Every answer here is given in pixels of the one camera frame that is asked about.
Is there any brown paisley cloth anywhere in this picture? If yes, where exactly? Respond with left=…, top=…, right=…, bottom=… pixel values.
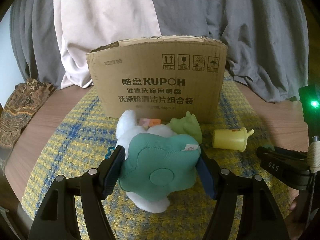
left=1, top=77, right=56, bottom=149

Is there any white bunny plush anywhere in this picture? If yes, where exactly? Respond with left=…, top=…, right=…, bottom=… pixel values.
left=115, top=109, right=179, bottom=214

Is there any grey curtain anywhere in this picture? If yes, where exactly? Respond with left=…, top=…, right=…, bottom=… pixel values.
left=10, top=0, right=309, bottom=102

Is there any pale pink curtain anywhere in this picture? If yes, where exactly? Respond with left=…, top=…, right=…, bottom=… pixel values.
left=53, top=0, right=161, bottom=88

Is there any brown cardboard box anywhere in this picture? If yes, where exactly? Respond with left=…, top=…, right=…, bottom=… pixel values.
left=86, top=36, right=228, bottom=123

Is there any teal flower plush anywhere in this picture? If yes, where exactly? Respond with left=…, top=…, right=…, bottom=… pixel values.
left=118, top=133, right=201, bottom=202

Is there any yellow toy cup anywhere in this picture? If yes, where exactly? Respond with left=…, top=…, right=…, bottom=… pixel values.
left=213, top=127, right=254, bottom=152

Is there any blue carabiner clip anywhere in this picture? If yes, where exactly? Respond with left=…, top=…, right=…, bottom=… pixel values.
left=105, top=146, right=115, bottom=159

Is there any black camera with green light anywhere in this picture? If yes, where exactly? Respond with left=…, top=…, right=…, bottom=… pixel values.
left=299, top=84, right=319, bottom=145

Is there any green dinosaur toy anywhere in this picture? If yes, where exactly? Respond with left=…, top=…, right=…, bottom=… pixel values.
left=167, top=111, right=203, bottom=144

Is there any yellow blue plaid mat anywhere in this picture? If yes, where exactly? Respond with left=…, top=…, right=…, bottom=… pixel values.
left=22, top=74, right=292, bottom=239

